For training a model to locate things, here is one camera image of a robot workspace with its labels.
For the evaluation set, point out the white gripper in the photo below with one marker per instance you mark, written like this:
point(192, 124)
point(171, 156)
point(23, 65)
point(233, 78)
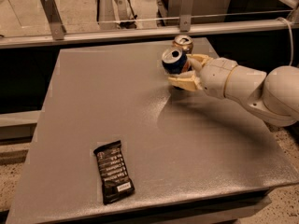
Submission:
point(215, 76)

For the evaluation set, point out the blue pepsi can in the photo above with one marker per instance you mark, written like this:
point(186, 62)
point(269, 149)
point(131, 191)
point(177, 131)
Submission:
point(175, 61)

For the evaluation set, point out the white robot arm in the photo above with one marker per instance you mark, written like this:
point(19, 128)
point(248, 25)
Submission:
point(272, 97)

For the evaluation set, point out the orange soda can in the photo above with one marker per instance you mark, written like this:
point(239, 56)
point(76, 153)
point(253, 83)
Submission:
point(184, 42)

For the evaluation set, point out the black snack bar wrapper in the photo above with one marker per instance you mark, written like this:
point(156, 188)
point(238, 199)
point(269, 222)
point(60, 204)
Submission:
point(116, 183)

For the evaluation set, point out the right metal rail bracket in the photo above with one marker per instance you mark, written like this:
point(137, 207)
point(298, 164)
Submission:
point(185, 15)

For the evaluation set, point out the metal rail bracket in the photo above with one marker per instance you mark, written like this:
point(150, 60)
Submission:
point(54, 19)
point(185, 15)

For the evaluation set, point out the horizontal metal rail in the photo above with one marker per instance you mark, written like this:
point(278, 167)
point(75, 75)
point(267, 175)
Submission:
point(134, 35)

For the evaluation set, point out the left metal rail bracket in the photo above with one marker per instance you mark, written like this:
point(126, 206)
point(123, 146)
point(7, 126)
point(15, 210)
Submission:
point(54, 19)

